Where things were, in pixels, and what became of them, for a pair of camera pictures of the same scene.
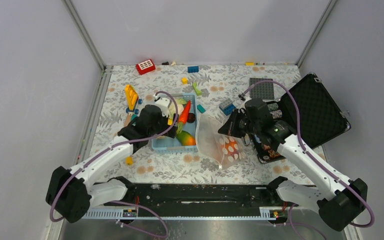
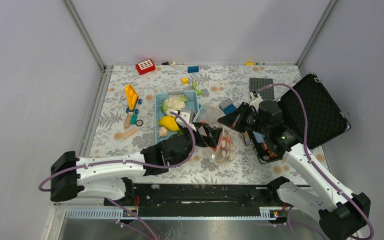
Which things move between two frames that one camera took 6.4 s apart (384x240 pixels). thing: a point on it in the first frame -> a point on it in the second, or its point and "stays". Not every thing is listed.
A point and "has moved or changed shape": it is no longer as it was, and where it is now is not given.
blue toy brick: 193,69 stays
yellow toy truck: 132,99 stays
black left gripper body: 162,127 -> 203,141
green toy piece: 197,91 stays
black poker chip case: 307,110 stays
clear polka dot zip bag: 224,149 has moved or changed shape
